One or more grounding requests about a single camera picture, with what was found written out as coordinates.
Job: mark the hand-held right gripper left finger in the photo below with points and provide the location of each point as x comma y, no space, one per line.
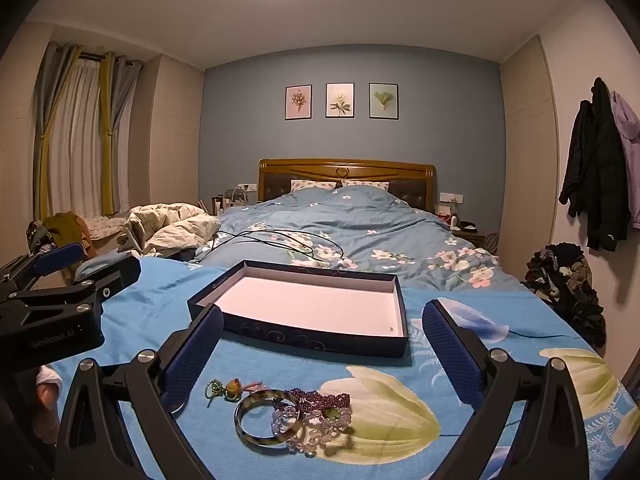
195,355

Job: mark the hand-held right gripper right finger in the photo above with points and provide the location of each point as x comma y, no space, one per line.
455,355

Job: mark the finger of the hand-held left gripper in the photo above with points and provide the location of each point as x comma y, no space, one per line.
57,256
117,271

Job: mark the small green knotted charm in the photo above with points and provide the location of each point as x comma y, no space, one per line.
214,387

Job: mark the orange green pendant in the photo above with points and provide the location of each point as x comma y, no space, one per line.
232,388

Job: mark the tortoiseshell bangle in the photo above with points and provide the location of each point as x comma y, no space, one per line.
262,443

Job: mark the dark blue box tray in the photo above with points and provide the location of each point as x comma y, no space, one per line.
310,337

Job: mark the person's left hand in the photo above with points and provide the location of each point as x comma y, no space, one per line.
48,394

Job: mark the olive jacket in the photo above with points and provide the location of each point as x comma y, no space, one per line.
67,230

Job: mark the blue flower print blanket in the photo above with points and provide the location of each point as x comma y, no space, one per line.
150,305

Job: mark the beige crumpled duvet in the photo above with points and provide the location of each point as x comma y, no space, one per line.
175,225

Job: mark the dark wooden nightstand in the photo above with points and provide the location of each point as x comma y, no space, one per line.
470,234

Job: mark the white sheer curtain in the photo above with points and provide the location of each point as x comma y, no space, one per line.
82,135

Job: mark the dark pile of clothes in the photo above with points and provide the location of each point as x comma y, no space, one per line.
565,285

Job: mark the grey yellow curtain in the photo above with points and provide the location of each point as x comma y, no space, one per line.
117,125
47,125

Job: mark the beige built-in wardrobe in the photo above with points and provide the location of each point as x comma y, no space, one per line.
527,160
170,135

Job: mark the blue floral duvet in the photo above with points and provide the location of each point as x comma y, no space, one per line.
360,225

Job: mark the floral pillow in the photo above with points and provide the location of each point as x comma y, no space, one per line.
312,185
367,184

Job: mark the wooden bed headboard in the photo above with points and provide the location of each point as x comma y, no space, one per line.
345,167

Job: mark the black hanging coat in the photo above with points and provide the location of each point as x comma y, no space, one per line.
600,175

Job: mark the pink framed flower picture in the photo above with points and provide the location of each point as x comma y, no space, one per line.
298,102

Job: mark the green framed leaf picture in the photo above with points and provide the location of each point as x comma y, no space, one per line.
383,100

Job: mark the cream framed flower picture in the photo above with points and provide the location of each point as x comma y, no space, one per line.
340,100

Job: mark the purple hanging jacket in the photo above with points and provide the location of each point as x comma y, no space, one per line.
629,130

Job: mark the white wall socket panel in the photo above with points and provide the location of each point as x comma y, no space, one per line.
450,198
248,188

